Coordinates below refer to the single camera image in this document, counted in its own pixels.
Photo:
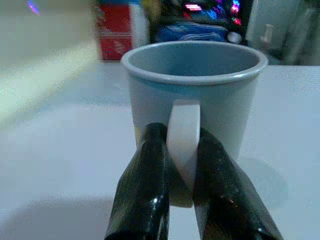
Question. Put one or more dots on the white mug with grey inside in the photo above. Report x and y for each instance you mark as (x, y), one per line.
(190, 100)

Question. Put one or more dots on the red box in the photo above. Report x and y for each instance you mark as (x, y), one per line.
(115, 32)

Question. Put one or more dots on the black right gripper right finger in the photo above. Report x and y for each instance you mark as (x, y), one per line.
(225, 190)

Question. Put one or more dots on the black shelf with coloured lights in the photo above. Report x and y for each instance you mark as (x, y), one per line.
(212, 15)

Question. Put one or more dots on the blue cloth bundle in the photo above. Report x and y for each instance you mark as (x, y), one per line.
(192, 32)

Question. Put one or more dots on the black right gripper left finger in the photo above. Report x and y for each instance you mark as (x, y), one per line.
(147, 180)

